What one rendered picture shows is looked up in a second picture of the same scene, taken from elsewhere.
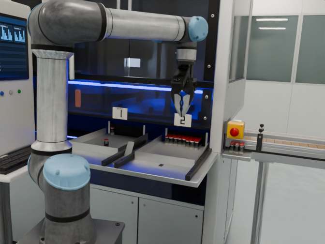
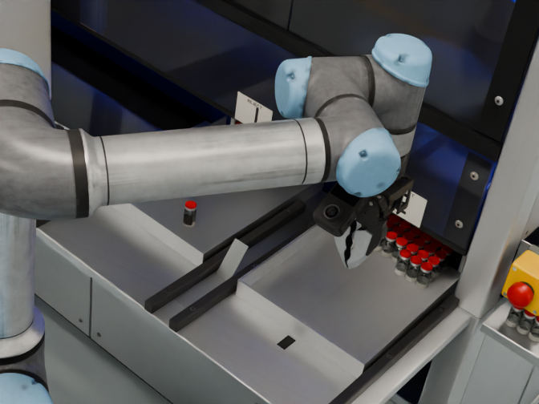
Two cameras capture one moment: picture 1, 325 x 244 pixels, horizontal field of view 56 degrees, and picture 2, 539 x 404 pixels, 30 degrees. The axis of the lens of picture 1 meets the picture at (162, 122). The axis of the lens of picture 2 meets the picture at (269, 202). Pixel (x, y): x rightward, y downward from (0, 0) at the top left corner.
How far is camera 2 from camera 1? 0.80 m
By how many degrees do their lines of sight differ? 30
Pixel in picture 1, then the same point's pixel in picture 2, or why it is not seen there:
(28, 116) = (32, 47)
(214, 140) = (472, 285)
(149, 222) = not seen: hidden behind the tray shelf
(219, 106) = (501, 212)
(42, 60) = not seen: outside the picture
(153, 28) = (224, 186)
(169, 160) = (310, 337)
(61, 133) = (14, 322)
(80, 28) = (27, 214)
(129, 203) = not seen: hidden behind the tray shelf
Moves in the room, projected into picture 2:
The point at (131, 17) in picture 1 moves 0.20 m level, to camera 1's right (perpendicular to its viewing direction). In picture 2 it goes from (161, 172) to (339, 232)
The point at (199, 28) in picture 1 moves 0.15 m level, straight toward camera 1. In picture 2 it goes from (364, 175) to (308, 249)
